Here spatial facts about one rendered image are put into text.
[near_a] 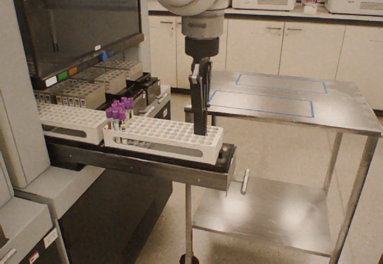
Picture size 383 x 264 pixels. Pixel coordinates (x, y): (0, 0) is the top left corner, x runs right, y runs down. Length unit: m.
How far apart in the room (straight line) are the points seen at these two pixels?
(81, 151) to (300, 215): 0.97
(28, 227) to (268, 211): 0.99
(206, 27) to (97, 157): 0.44
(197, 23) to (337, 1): 2.42
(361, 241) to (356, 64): 1.71
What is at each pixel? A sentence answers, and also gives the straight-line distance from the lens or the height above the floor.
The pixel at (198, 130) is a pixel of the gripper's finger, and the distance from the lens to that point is 0.75.
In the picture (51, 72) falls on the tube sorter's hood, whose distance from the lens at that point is 0.87.
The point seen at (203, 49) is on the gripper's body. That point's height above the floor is 1.08.
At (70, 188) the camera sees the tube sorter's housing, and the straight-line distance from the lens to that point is 0.88.
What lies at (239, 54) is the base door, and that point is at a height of 0.49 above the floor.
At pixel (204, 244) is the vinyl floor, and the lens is 1.65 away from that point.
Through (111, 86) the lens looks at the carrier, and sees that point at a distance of 1.12.
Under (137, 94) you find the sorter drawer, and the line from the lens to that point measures 1.15.
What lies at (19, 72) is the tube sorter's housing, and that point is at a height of 1.02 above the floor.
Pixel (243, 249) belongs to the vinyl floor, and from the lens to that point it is 1.65.
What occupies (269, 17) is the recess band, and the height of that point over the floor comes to 0.84.
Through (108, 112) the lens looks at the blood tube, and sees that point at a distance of 0.78.
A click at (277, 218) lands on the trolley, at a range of 1.42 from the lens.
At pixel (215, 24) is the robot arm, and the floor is 1.13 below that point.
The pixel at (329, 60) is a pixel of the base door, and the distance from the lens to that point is 3.06.
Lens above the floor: 1.23
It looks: 26 degrees down
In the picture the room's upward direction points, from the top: straight up
